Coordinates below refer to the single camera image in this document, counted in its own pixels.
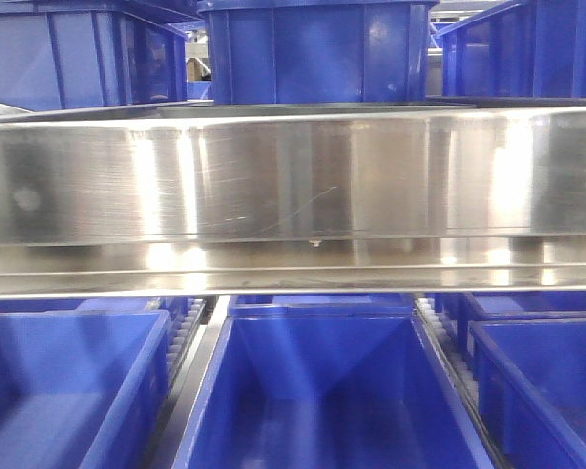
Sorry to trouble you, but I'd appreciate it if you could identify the white roller track right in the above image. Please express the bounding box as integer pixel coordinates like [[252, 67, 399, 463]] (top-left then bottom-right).
[[415, 295, 506, 468]]

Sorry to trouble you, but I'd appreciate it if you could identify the blue bin upper middle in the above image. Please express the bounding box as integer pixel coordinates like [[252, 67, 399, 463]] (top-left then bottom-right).
[[197, 1, 434, 105]]

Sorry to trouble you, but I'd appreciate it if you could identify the blue bin front left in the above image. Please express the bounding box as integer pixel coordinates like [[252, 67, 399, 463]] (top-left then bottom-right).
[[0, 311, 169, 468]]

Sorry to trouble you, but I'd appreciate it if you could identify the blue bin front right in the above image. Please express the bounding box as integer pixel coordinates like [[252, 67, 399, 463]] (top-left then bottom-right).
[[471, 319, 586, 468]]

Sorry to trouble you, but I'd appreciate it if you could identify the blue bin upper left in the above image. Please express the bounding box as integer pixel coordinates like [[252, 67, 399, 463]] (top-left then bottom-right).
[[0, 1, 194, 111]]

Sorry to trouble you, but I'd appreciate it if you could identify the steel lane divider left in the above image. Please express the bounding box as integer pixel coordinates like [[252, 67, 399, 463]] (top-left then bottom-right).
[[140, 295, 230, 468]]

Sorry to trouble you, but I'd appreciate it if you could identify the blue bin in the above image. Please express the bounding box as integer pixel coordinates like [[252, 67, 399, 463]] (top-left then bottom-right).
[[174, 314, 492, 468], [471, 319, 586, 468], [437, 1, 586, 98], [0, 1, 194, 111], [197, 1, 434, 105], [0, 311, 169, 468]]

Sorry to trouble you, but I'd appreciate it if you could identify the stainless steel right shelf rail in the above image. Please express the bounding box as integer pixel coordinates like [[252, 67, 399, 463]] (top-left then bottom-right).
[[0, 98, 586, 297]]

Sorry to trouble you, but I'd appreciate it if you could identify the blue bin front middle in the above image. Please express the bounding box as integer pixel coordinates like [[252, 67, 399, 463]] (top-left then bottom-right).
[[174, 314, 492, 468]]

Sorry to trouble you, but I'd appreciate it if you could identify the blue bin upper right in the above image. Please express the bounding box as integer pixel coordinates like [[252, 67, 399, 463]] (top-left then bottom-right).
[[437, 1, 586, 98]]

